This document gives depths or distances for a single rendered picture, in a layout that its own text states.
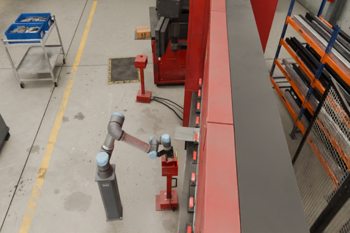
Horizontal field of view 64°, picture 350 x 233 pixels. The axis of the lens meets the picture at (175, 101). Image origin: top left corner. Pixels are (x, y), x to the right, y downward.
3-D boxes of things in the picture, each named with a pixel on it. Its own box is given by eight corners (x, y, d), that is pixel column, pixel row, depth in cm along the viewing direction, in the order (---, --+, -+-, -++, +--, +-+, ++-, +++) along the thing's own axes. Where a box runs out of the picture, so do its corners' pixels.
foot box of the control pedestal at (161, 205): (155, 195, 334) (155, 189, 327) (176, 194, 336) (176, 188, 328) (155, 210, 319) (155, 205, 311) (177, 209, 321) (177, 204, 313)
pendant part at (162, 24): (161, 40, 373) (161, 14, 350) (170, 40, 372) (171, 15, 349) (155, 57, 339) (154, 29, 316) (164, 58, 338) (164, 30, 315)
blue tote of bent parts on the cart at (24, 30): (15, 33, 465) (11, 23, 454) (46, 32, 470) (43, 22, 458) (8, 43, 438) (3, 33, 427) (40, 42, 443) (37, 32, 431)
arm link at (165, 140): (161, 132, 250) (170, 133, 249) (162, 141, 257) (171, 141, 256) (160, 139, 244) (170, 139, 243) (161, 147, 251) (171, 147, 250)
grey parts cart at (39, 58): (34, 62, 552) (17, 15, 490) (67, 61, 558) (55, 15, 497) (19, 89, 483) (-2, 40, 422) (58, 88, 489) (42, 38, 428)
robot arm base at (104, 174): (96, 179, 259) (94, 172, 253) (98, 166, 271) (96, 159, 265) (112, 178, 261) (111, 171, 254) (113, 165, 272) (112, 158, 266)
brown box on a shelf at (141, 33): (134, 30, 449) (134, 23, 441) (150, 30, 451) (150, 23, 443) (134, 39, 426) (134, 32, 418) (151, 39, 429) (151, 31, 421)
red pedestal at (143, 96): (137, 94, 480) (134, 52, 427) (151, 95, 479) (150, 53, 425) (135, 102, 465) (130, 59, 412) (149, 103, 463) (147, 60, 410)
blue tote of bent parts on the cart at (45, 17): (24, 22, 497) (21, 12, 486) (53, 22, 502) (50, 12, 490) (17, 31, 470) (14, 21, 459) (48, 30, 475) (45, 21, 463)
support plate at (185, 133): (175, 126, 284) (175, 126, 284) (201, 129, 283) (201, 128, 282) (173, 139, 271) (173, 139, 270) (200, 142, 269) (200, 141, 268)
